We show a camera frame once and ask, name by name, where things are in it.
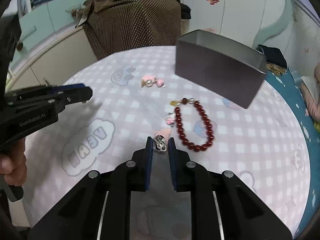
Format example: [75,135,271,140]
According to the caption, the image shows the pink flower hair clip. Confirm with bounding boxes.
[153,128,171,153]

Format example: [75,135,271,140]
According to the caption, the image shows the pink padded jacket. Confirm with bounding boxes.
[300,63,319,123]

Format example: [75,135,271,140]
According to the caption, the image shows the teal white wardrobe shelf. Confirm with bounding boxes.
[4,0,86,69]

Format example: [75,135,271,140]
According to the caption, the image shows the grey metal box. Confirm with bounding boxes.
[175,30,267,109]

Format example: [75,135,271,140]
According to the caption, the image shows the tan folded clothes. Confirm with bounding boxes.
[266,63,286,76]

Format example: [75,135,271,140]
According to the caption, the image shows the pink butterfly wall sticker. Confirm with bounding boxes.
[206,0,220,5]

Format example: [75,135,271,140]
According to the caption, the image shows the person's left hand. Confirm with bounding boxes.
[0,138,27,186]

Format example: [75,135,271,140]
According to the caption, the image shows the beige cabinet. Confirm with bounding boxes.
[5,25,97,91]

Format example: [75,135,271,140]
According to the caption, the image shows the black garment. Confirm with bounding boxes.
[180,3,191,20]

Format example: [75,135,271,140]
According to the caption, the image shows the dark folded clothes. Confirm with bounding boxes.
[257,44,287,69]

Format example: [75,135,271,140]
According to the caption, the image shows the brown polka dot cloth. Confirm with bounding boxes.
[71,0,181,60]

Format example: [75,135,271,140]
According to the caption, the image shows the teal bunk bed frame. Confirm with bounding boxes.
[253,0,319,47]

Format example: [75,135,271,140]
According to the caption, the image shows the dark red bead bracelet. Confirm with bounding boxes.
[170,97,217,153]

